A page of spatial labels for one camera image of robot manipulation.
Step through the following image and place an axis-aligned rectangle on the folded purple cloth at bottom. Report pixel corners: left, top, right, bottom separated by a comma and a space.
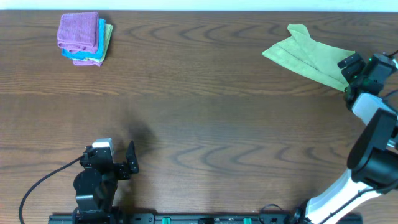
72, 60, 103, 67

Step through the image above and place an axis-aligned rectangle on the green microfiber cloth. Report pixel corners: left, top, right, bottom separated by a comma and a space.
262, 24, 354, 91

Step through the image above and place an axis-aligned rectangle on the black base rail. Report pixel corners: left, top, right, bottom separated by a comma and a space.
48, 213, 363, 224

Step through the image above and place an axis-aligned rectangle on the folded yellow-green cloth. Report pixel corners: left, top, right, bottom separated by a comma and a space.
85, 24, 113, 63

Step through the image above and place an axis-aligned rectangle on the folded blue cloth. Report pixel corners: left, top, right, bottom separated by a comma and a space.
62, 18, 106, 60

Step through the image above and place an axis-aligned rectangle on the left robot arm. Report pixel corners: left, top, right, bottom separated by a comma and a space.
72, 138, 139, 223

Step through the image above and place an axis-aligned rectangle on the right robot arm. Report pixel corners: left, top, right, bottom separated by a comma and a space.
287, 53, 397, 224

